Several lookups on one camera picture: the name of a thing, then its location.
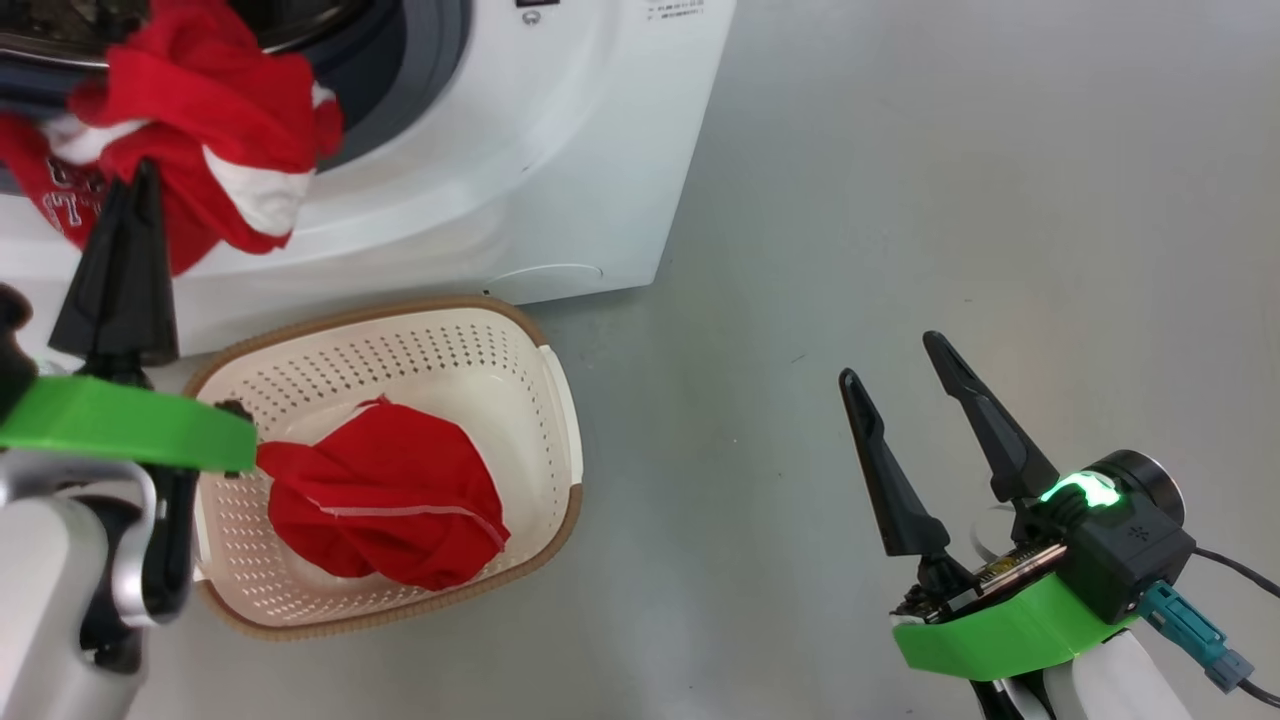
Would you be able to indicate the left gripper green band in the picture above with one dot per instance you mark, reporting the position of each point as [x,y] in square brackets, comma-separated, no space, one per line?
[120,425]

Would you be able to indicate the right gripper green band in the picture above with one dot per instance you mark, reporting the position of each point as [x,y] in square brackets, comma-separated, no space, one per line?
[1000,635]

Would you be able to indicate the red and white jersey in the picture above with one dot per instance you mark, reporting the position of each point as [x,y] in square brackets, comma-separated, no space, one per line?
[200,100]

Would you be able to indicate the red garment with thin piping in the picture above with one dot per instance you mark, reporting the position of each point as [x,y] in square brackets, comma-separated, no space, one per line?
[390,500]

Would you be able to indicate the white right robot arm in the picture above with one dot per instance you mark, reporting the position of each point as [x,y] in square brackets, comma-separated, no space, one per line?
[1100,692]

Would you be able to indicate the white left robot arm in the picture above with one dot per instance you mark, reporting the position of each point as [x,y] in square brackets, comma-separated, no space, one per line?
[50,600]

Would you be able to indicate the cream perforated laundry basket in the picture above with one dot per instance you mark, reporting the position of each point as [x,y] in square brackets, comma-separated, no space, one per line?
[480,380]

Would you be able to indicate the white front-load washing machine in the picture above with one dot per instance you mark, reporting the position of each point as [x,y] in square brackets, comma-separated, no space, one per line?
[560,150]

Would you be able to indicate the round drain filter cover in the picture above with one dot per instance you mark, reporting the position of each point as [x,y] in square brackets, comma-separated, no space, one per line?
[545,280]

